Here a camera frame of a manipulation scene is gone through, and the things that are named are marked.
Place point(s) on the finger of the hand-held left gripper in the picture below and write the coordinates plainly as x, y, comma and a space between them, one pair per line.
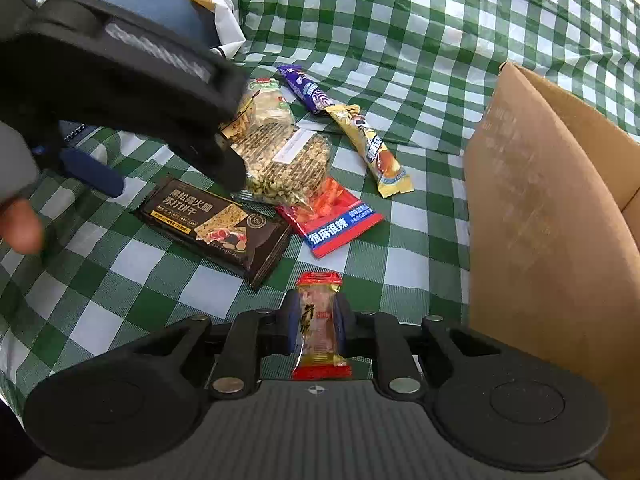
220, 165
95, 172

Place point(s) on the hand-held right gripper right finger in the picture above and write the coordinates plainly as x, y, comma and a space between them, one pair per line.
345, 327

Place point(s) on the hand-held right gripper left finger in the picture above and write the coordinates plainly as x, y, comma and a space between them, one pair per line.
288, 327

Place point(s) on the red clear snack packet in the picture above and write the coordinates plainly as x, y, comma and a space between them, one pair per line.
320, 325

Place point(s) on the clear peanut brittle packet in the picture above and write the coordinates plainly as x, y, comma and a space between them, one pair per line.
235, 122

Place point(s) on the black cracker packet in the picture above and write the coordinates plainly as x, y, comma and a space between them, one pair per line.
200, 215

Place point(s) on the clear seed brittle packet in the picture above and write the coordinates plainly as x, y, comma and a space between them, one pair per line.
290, 165

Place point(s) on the green label pastry packet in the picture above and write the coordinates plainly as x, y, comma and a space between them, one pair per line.
270, 105

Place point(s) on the red and blue snack packet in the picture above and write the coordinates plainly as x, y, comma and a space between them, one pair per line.
335, 225

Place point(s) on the brown cardboard box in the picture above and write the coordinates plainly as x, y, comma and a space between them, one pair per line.
540, 220

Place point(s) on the person's left hand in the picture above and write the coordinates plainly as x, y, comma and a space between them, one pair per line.
20, 230

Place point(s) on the purple snack bar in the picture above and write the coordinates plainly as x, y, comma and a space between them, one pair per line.
305, 89

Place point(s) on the white paper bag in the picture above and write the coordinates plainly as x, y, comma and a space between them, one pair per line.
230, 25

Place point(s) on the yellow snack bar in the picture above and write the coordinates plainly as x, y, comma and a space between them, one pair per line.
375, 150

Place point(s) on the green checked cloth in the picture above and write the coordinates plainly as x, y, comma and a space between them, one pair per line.
400, 35

